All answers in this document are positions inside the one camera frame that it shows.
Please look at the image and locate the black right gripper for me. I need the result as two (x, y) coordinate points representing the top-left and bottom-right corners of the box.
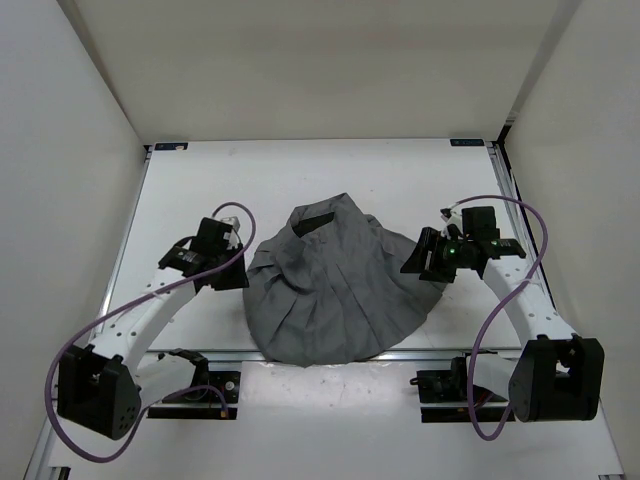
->
(399, 226), (471, 283)

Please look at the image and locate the grey pleated skirt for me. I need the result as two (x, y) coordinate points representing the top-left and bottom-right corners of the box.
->
(243, 193), (446, 367)

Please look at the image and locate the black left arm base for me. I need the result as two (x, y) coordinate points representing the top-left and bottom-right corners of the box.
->
(147, 349), (241, 421)

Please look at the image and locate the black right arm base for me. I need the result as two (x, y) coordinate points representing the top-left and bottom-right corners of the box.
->
(401, 349), (507, 425)

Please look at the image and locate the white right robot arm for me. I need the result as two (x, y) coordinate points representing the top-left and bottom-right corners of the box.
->
(401, 227), (605, 422)

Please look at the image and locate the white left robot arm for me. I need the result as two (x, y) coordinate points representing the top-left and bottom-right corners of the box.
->
(54, 225), (248, 440)

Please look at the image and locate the blue right corner label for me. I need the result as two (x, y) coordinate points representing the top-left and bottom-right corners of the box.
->
(450, 138), (485, 147)

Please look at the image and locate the blue corner label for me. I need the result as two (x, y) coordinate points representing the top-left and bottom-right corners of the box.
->
(450, 138), (485, 147)
(154, 142), (188, 151)

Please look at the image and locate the blue left corner label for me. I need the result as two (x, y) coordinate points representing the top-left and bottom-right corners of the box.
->
(154, 142), (188, 151)

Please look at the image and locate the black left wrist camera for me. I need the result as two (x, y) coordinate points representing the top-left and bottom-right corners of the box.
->
(191, 216), (240, 255)

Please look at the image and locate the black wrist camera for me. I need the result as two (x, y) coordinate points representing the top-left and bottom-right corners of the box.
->
(441, 206), (500, 241)
(191, 216), (240, 255)

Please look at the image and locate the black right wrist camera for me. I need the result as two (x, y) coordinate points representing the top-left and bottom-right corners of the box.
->
(441, 206), (500, 241)

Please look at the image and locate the aluminium left frame rail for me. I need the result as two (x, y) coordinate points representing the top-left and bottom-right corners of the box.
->
(98, 144), (154, 318)

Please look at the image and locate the aluminium frame rail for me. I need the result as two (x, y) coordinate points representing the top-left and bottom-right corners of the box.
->
(98, 144), (154, 318)
(487, 142), (576, 339)

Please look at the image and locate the aluminium right frame rail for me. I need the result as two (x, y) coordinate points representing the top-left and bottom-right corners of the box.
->
(487, 142), (576, 339)

